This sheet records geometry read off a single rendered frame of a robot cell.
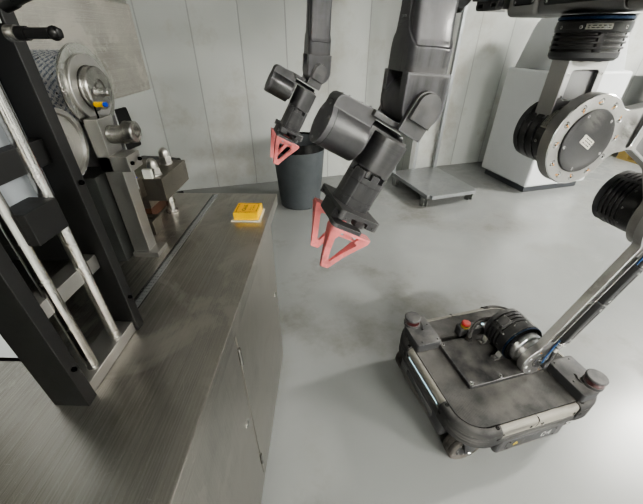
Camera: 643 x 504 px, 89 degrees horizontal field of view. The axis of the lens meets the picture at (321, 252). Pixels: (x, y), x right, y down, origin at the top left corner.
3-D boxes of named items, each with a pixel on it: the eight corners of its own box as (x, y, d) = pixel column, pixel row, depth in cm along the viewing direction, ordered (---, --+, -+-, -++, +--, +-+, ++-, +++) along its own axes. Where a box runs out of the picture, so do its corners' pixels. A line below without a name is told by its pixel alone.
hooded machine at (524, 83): (534, 166, 403) (591, 9, 317) (583, 186, 348) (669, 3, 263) (478, 172, 385) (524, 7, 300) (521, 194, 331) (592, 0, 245)
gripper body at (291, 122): (278, 133, 84) (291, 105, 81) (273, 124, 92) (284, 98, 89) (300, 144, 87) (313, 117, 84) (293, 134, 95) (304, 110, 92)
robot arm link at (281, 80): (330, 68, 79) (321, 66, 86) (288, 41, 74) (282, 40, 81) (307, 115, 84) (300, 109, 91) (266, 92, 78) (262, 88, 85)
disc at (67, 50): (80, 137, 60) (43, 42, 52) (78, 137, 60) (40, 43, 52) (123, 120, 73) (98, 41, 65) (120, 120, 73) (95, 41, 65)
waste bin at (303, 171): (321, 190, 339) (321, 130, 306) (328, 210, 300) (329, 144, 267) (275, 193, 333) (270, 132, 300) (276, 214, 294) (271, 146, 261)
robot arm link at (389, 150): (418, 145, 43) (399, 135, 48) (379, 121, 40) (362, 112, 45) (389, 191, 46) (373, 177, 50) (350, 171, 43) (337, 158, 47)
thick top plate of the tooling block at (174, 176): (167, 201, 86) (161, 179, 83) (18, 199, 87) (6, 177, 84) (189, 179, 100) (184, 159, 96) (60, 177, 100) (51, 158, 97)
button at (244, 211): (258, 221, 92) (257, 213, 90) (233, 220, 92) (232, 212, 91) (262, 210, 98) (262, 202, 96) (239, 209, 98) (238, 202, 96)
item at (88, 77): (117, 101, 68) (99, 115, 62) (108, 101, 68) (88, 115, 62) (101, 61, 63) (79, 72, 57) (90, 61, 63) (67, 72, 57)
